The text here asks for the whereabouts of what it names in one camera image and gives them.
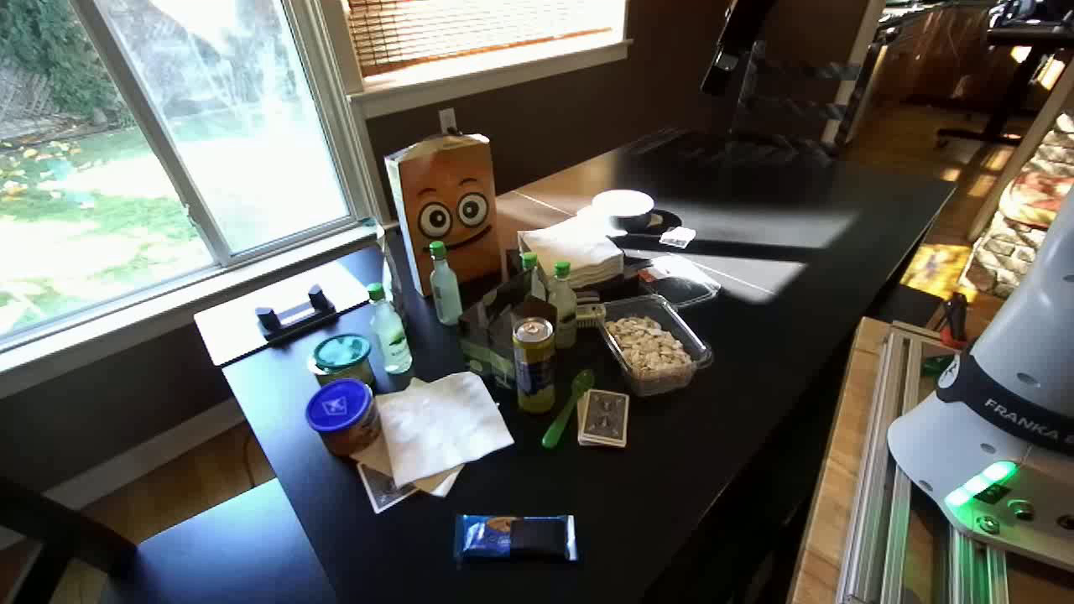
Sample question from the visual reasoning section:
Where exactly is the green plastic spoon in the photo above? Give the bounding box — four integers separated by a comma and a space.
542, 366, 598, 453

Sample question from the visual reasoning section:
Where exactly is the white square lidded container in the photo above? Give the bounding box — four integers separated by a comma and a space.
517, 216, 629, 293

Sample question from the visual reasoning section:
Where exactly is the clear container with nuts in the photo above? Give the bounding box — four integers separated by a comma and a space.
598, 293, 720, 399

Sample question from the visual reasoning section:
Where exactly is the clear bottle with green cap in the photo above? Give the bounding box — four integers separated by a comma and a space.
367, 281, 416, 390
425, 237, 467, 329
517, 248, 552, 323
547, 261, 582, 350

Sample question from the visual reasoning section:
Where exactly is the drink can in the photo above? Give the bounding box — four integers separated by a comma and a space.
511, 317, 561, 416

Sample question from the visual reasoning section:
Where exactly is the white plate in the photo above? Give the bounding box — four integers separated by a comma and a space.
586, 185, 660, 230

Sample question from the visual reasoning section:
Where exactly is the playing card deck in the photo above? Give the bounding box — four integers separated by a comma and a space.
574, 387, 635, 450

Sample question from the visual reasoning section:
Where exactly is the brown paper bag with face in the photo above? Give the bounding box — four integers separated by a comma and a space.
382, 131, 506, 294

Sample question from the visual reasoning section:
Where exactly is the white paper napkin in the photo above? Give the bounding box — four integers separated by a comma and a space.
374, 370, 517, 489

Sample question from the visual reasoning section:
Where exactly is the jar with teal lid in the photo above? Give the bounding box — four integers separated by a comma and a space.
309, 329, 378, 390

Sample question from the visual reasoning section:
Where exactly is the jar with blue lid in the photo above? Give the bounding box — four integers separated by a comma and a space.
302, 375, 382, 461

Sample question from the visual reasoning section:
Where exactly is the tan paper and card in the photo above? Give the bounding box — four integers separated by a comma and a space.
351, 434, 464, 516

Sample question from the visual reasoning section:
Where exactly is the bamboo window blind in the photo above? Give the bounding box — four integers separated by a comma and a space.
347, 0, 630, 78

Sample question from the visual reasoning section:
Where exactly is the white board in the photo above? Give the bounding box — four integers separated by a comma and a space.
193, 261, 374, 370

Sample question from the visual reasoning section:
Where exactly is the black chair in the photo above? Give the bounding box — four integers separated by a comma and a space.
699, 0, 886, 148

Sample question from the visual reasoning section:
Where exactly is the dark bench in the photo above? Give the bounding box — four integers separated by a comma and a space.
0, 477, 338, 604

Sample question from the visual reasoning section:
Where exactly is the large glass window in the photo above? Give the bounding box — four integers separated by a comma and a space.
0, 0, 382, 372

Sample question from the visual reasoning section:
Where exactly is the snack display rack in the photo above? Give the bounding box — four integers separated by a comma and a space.
967, 111, 1074, 298

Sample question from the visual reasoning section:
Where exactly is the dark desk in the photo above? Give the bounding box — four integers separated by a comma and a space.
935, 0, 1074, 148

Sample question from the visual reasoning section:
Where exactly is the black handle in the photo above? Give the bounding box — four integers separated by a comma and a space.
254, 281, 341, 345

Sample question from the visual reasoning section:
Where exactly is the aluminium rail frame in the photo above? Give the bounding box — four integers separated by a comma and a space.
835, 323, 1016, 604

